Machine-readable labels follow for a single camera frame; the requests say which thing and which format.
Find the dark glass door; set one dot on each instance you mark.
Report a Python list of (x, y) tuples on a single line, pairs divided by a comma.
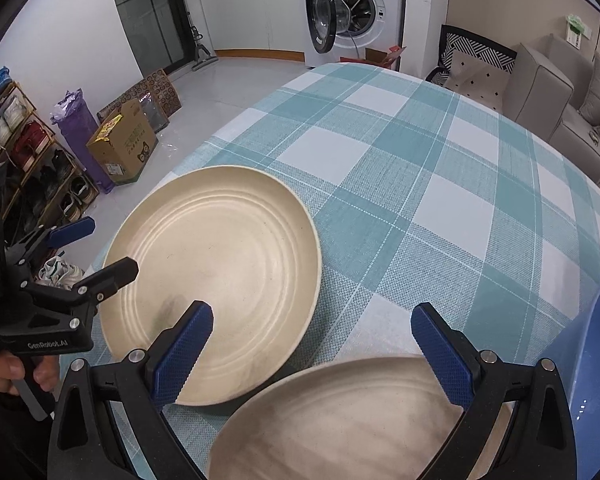
[(145, 10)]

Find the patterned flat cardboard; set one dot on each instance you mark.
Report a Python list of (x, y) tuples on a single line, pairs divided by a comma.
[(160, 90)]

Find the purple plastic bag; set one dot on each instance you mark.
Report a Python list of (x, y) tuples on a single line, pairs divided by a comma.
[(77, 130)]

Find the wooden shoe rack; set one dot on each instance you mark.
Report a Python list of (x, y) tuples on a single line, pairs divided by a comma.
[(25, 160)]

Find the stick vacuum cleaner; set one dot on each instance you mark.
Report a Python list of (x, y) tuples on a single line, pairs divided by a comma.
[(200, 52)]

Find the brown cardboard box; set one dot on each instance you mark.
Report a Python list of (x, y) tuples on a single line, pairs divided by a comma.
[(125, 145)]

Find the person's left hand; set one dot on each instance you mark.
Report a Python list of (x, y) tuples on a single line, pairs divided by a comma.
[(0, 375)]

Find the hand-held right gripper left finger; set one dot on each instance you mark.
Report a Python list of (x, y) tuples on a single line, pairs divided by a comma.
[(180, 350)]

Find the white kitchen counter cabinets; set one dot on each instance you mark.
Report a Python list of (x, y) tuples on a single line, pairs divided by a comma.
[(255, 10)]

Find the white sneaker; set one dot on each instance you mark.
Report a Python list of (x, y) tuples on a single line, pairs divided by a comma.
[(60, 272)]

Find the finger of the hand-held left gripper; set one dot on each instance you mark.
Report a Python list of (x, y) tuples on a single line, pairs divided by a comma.
[(110, 277), (72, 232)]

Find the person's left forearm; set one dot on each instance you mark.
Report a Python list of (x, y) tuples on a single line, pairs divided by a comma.
[(10, 435)]

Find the red cardboard box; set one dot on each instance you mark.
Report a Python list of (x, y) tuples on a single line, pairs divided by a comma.
[(387, 57)]

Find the yellowish beige plate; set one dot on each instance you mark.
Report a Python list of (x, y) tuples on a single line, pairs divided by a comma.
[(220, 260)]

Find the teal checked tablecloth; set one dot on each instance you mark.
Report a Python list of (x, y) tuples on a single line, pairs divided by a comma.
[(430, 185)]

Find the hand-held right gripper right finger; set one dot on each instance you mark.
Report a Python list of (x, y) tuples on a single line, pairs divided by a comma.
[(445, 355)]

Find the blue bowl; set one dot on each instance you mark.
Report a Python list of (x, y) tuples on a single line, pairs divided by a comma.
[(595, 360)]

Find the grey sofa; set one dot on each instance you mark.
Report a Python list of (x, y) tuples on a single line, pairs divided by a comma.
[(545, 85)]

